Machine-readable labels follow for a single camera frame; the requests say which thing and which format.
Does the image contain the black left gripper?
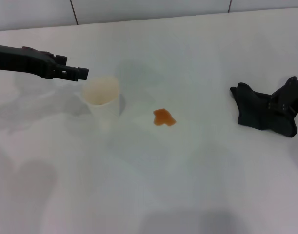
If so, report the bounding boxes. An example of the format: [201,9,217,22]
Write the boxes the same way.
[0,43,90,82]

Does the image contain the dark blue rag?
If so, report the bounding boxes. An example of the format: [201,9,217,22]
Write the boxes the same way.
[230,82,298,138]

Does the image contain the white paper cup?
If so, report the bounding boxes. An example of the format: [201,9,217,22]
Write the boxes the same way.
[81,76,121,118]

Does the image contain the white tablecloth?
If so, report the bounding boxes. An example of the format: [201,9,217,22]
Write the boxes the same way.
[0,11,298,234]

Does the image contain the brown water stain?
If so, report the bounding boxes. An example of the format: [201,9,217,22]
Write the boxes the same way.
[153,108,178,128]

